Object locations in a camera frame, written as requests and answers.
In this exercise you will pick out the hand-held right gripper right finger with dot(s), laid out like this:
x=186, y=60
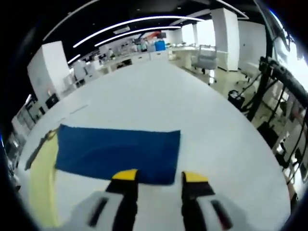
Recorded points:
x=195, y=192

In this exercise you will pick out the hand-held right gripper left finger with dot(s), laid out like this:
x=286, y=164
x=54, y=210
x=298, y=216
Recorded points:
x=125, y=192

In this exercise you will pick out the yellow blue black garment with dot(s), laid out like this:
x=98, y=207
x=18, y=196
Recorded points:
x=115, y=154

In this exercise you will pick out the small black box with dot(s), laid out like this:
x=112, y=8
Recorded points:
x=235, y=99

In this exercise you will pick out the black cabinet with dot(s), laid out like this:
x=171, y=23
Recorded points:
x=52, y=101

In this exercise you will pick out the black metal stand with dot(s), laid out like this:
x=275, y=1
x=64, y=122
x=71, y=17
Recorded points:
x=263, y=96

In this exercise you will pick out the glass door shelving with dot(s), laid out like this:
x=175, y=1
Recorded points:
x=33, y=108

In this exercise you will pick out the long white lab bench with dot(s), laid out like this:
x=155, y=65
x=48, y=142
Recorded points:
x=125, y=61

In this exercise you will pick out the grey mesh office chair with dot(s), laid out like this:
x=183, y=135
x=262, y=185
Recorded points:
x=204, y=60

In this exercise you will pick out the white side desk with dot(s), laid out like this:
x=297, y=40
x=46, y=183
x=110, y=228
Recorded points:
x=183, y=55

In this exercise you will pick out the white square pillar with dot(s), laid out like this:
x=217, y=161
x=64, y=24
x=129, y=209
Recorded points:
x=48, y=69
x=225, y=38

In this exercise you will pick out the blue crate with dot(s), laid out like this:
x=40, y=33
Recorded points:
x=160, y=45

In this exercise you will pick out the ceiling light strips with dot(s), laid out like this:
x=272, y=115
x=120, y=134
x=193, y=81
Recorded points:
x=156, y=18

